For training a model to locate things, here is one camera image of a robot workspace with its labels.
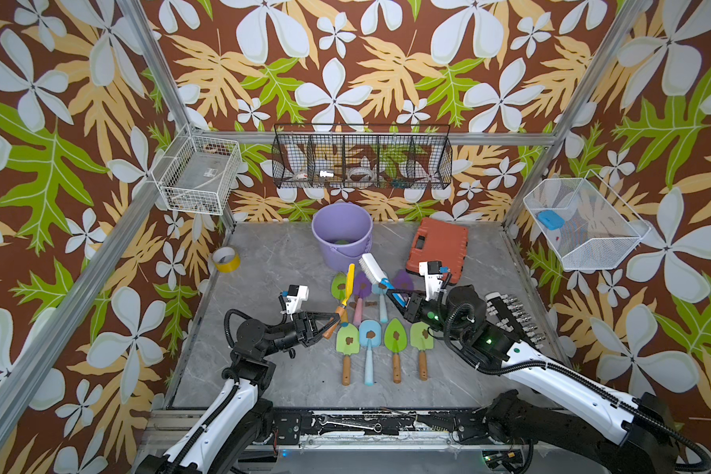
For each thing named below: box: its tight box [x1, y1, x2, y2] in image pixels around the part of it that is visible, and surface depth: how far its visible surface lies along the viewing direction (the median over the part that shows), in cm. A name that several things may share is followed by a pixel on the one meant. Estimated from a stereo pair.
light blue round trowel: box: [359, 318, 383, 387], surface depth 91 cm
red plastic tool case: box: [405, 217, 470, 284], surface depth 110 cm
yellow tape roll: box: [212, 246, 242, 274], surface depth 110 cm
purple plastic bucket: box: [311, 202, 374, 273], surface depth 102 cm
